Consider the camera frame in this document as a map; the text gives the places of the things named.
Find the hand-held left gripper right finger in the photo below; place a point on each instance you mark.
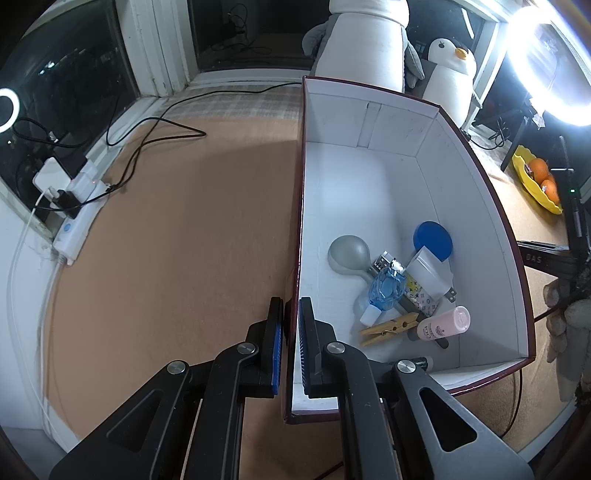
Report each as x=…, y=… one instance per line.
x=304, y=350

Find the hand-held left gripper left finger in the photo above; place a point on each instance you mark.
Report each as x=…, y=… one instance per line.
x=276, y=355

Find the wooden clothespin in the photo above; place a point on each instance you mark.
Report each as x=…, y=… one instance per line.
x=388, y=328

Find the clear blue perfume bottle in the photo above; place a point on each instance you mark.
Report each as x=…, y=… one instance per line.
x=387, y=288

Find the grey spoon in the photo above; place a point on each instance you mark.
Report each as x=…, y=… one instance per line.
x=348, y=254

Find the blue round lid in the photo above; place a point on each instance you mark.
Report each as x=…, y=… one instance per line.
x=434, y=237

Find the white charger adapter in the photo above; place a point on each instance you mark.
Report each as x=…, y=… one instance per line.
x=427, y=270

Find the green white lip balm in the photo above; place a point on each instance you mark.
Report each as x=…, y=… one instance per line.
x=424, y=362

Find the small pink bottle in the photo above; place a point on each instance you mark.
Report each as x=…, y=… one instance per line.
x=443, y=323

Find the printed lighter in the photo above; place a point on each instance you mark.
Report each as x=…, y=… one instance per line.
x=422, y=299

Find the white-lined cardboard box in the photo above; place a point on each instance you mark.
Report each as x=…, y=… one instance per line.
x=360, y=194

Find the person's right hand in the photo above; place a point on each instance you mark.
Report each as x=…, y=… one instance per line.
x=572, y=341

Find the yellow fruit bowl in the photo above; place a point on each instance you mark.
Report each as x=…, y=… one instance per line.
x=531, y=189

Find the black tripod stand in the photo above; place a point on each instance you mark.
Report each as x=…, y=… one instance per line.
x=519, y=138

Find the small penguin plush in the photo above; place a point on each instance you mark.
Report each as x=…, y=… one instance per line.
x=450, y=83

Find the white power strip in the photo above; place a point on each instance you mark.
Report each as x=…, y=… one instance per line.
x=74, y=230

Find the checkered cloth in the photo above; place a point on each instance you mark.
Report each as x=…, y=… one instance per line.
x=240, y=99

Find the black plug adapter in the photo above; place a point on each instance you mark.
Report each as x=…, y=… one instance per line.
x=64, y=198

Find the large penguin plush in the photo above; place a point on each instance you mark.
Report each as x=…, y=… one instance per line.
x=364, y=46

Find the white wall charger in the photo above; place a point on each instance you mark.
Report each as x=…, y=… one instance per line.
x=50, y=174

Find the white window frame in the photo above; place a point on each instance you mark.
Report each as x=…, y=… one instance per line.
x=152, y=46

